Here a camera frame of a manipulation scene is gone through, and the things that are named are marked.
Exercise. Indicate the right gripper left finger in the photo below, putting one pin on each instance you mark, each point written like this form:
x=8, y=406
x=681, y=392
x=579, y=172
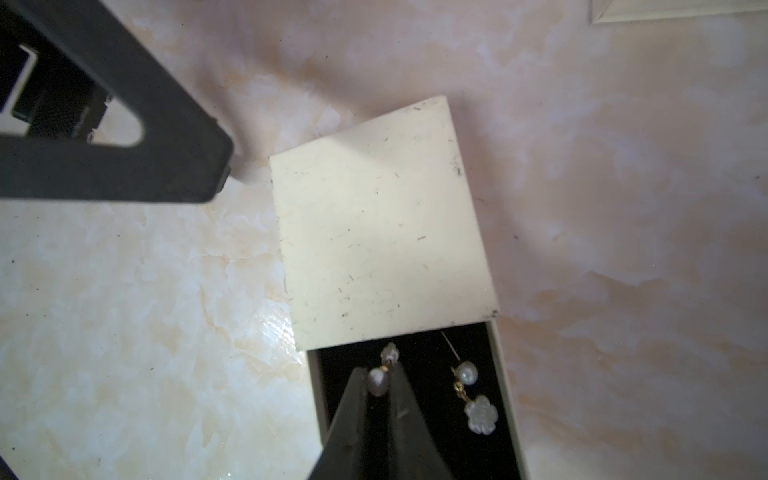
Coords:
x=354, y=448

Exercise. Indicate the cream drawer jewelry box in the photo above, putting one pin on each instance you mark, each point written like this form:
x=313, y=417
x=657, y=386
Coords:
x=613, y=11

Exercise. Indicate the small earring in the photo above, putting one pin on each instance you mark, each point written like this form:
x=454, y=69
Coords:
x=378, y=378

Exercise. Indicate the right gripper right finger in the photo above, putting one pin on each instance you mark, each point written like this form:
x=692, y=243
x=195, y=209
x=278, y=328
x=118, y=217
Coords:
x=412, y=453

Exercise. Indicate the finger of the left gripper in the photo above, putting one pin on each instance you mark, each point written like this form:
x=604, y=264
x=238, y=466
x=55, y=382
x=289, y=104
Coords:
x=104, y=120

